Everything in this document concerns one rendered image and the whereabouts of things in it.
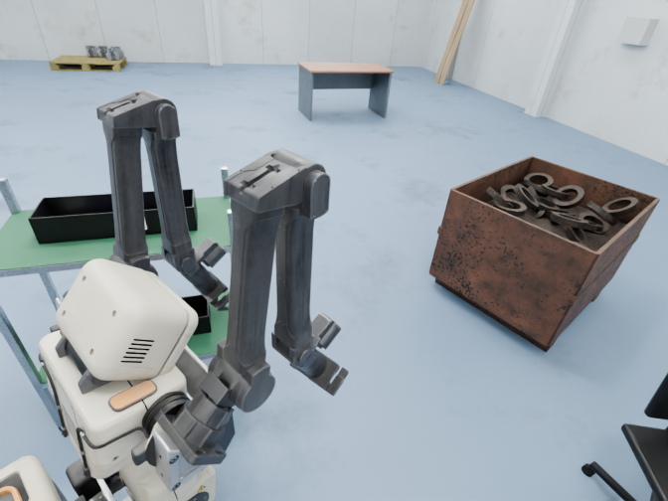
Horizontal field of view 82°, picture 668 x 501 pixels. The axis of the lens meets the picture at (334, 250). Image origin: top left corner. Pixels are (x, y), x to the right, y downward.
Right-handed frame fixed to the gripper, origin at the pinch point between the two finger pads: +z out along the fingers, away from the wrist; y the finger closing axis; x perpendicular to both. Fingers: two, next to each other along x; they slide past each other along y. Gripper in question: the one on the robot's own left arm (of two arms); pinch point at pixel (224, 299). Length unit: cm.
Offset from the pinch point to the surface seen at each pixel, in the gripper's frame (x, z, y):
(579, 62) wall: -690, 362, 130
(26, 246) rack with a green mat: 34, -12, 78
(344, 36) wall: -705, 403, 717
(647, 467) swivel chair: -59, 95, -123
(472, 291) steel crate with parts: -113, 150, -19
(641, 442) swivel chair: -68, 99, -119
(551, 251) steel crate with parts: -135, 103, -52
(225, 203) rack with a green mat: -33, 23, 63
